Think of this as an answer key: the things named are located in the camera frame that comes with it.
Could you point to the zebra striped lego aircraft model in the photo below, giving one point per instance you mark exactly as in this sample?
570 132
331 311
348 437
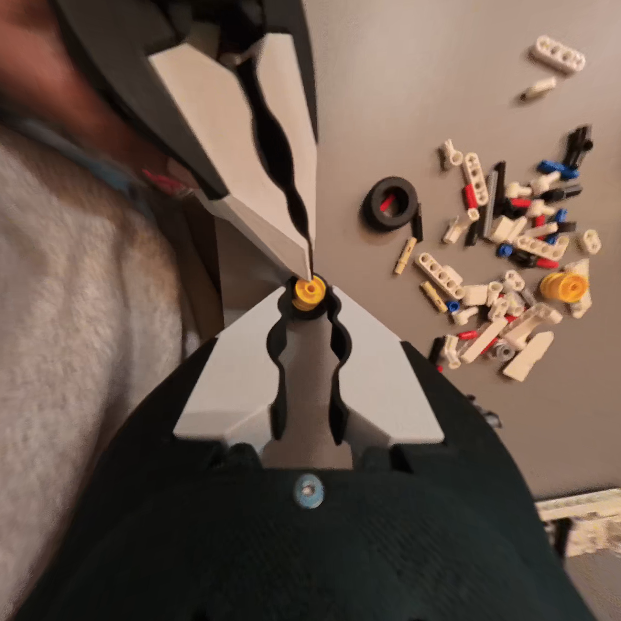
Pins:
582 509

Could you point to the tan lego pin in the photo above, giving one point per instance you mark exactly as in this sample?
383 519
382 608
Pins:
405 255

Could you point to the red lego pin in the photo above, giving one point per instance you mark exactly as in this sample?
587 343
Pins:
388 203

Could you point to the yellow lego wheel hub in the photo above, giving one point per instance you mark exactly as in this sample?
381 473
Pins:
308 291
565 286

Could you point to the red white packet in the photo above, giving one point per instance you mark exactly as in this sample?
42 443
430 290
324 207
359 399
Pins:
160 179

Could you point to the person's grey hoodie torso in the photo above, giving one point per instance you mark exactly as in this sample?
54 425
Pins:
72 339

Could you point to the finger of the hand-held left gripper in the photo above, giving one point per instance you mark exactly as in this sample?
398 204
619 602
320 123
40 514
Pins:
203 111
291 121

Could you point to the person's left hand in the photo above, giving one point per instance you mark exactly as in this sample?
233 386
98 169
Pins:
72 87

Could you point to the black lego pin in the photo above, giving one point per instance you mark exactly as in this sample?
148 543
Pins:
417 223

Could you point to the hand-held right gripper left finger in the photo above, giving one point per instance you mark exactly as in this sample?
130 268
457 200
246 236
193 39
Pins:
228 388

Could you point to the pile of loose lego pieces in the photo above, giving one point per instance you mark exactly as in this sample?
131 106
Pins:
439 274

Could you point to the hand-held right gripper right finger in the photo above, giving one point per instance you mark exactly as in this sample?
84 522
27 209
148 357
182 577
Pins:
388 388

